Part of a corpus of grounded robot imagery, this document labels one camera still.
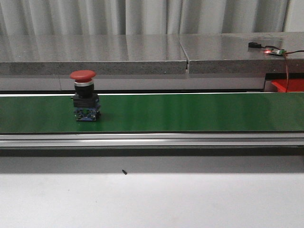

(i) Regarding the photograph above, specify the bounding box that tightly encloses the red plastic tray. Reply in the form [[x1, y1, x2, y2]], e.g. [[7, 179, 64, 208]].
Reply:
[[271, 79, 304, 93]]

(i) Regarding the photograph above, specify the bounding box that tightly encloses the aluminium conveyor frame rail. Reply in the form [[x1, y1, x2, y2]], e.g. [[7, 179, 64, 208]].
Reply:
[[0, 132, 304, 148]]

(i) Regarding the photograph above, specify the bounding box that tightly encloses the white corrugated curtain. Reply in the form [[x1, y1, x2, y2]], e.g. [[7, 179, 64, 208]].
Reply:
[[0, 0, 304, 35]]

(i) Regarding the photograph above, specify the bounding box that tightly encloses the small green circuit board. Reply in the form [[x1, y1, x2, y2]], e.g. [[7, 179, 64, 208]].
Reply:
[[264, 48, 286, 56]]

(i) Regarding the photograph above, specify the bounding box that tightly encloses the grey stone counter slab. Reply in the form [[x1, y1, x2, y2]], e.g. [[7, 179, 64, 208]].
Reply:
[[0, 32, 304, 76]]

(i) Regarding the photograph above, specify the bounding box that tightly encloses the green conveyor belt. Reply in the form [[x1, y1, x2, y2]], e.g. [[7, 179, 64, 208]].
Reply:
[[0, 93, 304, 133]]

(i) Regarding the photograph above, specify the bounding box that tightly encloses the black plug connector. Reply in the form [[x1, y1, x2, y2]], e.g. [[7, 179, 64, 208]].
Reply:
[[248, 42, 262, 49]]

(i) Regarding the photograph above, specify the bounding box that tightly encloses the red mushroom push button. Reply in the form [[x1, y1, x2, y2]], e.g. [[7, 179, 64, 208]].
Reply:
[[70, 70, 100, 121]]

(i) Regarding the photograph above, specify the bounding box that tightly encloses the red black wire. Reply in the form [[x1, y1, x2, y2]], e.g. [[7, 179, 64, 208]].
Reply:
[[282, 49, 304, 93]]

